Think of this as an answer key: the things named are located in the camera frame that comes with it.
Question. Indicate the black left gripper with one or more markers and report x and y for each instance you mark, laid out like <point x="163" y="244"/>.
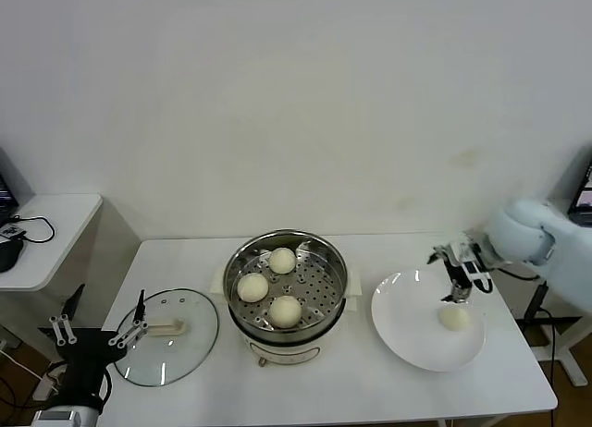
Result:
<point x="85" y="348"/>

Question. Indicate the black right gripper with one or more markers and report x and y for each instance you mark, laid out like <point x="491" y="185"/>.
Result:
<point x="460" y="275"/>

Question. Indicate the white steamed baozi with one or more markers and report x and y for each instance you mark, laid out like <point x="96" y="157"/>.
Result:
<point x="282" y="259"/>
<point x="454" y="318"/>
<point x="253" y="287"/>
<point x="285" y="311"/>

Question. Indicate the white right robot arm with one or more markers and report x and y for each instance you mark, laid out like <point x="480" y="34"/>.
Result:
<point x="522" y="233"/>

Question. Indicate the stainless steel steamer basket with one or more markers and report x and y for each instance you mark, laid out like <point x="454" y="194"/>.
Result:
<point x="333" y="265"/>

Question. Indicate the steel steamer pot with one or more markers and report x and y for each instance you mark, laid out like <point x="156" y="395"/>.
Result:
<point x="287" y="353"/>

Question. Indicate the white round plate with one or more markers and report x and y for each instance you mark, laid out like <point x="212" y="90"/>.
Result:
<point x="407" y="325"/>

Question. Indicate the white side table with mouse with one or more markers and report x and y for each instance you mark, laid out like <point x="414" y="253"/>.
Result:
<point x="55" y="242"/>

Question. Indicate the black computer mouse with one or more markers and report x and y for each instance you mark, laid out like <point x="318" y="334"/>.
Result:
<point x="9" y="256"/>

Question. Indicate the small black printed card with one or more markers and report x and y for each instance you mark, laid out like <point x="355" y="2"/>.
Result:
<point x="10" y="232"/>

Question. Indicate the white side table with label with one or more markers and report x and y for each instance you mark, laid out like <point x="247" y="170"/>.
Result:
<point x="568" y="344"/>

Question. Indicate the laptop with pink screen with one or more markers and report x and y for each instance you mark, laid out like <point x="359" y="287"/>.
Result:
<point x="583" y="191"/>

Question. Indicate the laptop with dark screen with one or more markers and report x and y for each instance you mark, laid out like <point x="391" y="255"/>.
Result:
<point x="5" y="191"/>

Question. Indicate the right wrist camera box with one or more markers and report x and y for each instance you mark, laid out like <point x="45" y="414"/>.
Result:
<point x="476" y="270"/>

